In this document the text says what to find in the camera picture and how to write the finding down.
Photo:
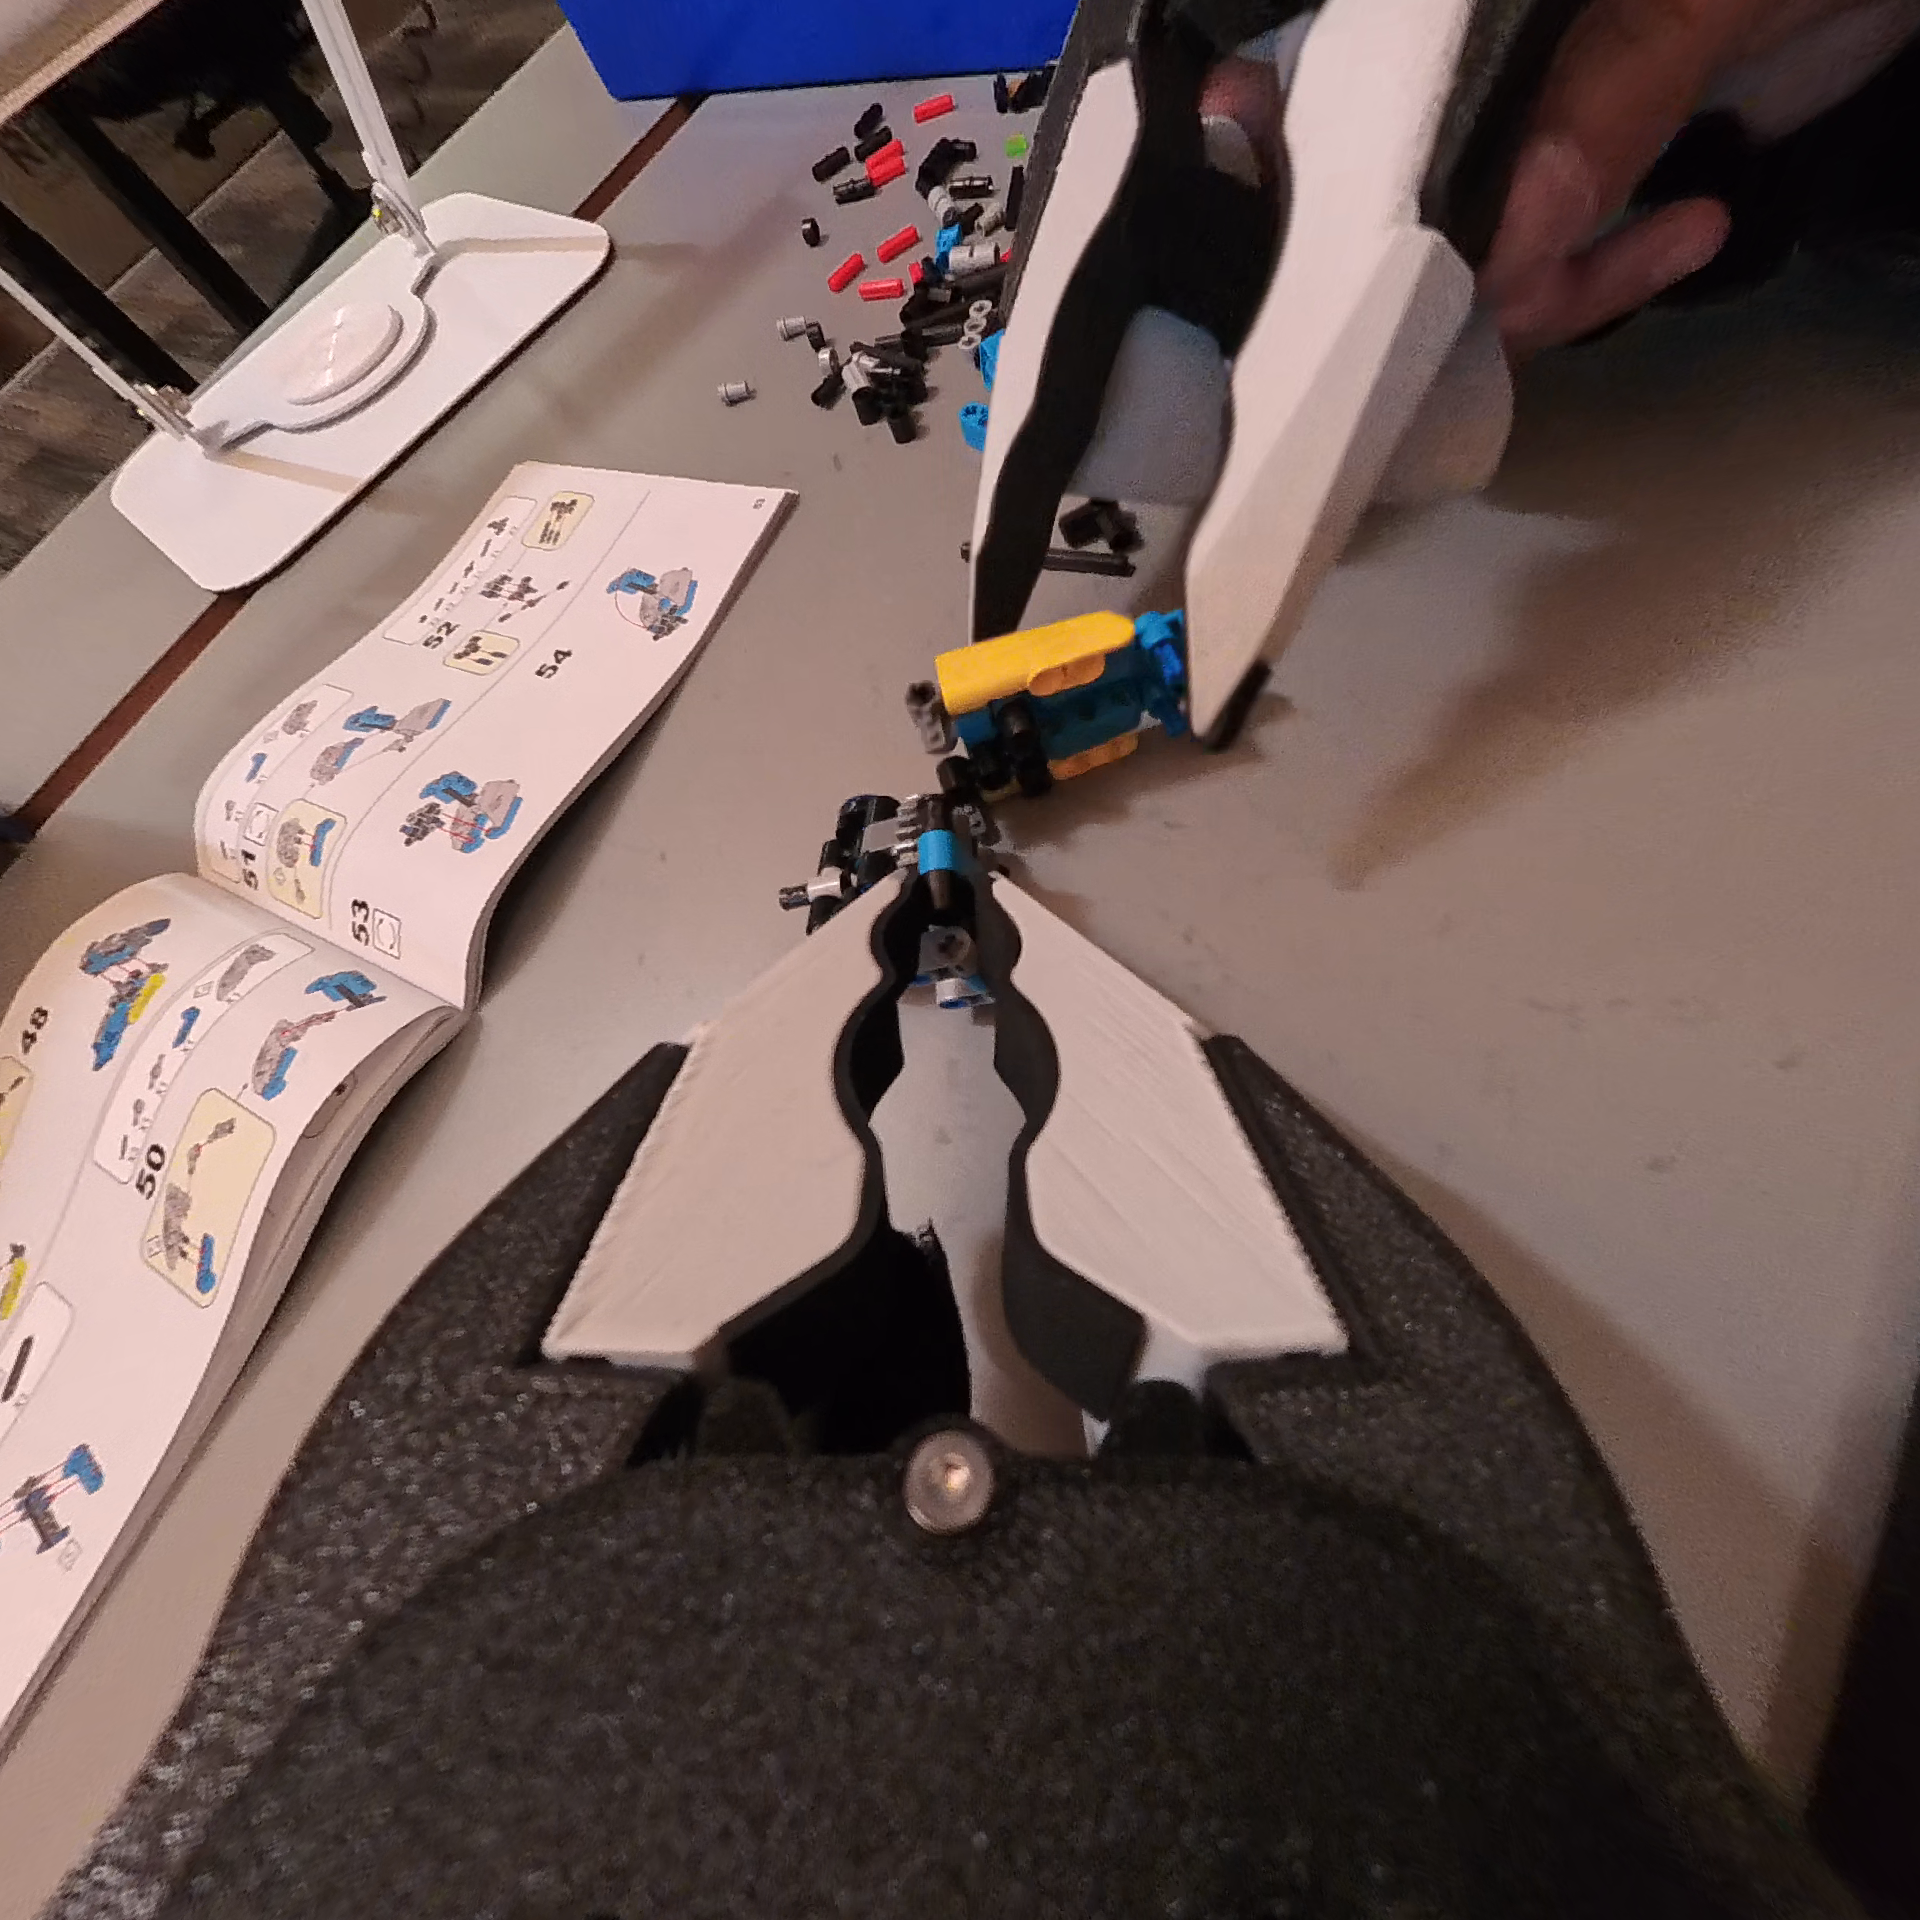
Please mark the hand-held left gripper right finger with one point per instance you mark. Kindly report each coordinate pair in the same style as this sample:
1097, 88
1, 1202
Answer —
1187, 1201

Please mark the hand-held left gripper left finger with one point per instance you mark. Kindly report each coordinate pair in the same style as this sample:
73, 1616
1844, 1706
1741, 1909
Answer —
704, 1201

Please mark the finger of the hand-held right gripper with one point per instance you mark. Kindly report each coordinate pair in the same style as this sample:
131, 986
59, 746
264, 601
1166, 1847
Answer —
1050, 331
1351, 331

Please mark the yellow blue brick assembly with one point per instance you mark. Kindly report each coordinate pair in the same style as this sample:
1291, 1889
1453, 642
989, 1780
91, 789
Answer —
1050, 661

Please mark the black blue brick assembly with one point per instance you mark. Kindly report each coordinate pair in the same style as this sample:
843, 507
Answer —
899, 840

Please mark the grey desk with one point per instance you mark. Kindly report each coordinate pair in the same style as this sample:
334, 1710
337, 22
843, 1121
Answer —
1559, 962

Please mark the person's right hand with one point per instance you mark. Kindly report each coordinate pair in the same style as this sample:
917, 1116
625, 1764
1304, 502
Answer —
1649, 166

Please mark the pile of loose brick parts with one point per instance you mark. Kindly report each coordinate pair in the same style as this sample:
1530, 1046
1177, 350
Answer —
899, 271

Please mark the blue plastic bin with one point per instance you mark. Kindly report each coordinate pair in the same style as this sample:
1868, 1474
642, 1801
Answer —
779, 38

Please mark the building instruction booklet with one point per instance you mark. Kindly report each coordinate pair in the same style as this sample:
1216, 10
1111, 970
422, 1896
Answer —
389, 780

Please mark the white stand base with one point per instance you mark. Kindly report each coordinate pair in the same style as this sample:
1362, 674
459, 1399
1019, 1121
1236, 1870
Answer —
330, 377

